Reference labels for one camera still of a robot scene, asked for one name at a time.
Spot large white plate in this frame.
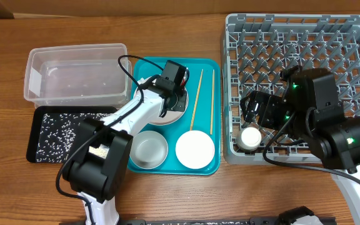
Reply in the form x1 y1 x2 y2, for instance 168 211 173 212
133 76 189 126

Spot white cup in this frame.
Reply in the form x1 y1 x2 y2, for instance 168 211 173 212
236 127 262 151

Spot wooden chopstick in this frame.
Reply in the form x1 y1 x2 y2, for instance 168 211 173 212
190 69 204 131
209 69 215 135

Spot grey bowl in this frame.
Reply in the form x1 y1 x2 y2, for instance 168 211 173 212
129 131 168 169

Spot white rice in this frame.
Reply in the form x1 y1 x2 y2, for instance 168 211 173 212
35 112 110 163

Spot red snack wrapper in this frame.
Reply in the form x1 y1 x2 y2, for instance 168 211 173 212
181 68 189 86

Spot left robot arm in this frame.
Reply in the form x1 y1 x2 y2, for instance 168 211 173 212
56 60 189 224

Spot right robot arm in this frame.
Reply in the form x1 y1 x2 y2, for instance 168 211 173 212
239 66 360 224

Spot grey dishwasher rack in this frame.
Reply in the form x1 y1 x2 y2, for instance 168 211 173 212
221 13 360 165

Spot teal serving tray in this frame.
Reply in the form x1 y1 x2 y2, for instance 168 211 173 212
127 57 221 176

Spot clear plastic bin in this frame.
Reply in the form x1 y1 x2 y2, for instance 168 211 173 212
24 43 133 108

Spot black plastic tray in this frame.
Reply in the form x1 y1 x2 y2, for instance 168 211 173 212
26 106 116 163

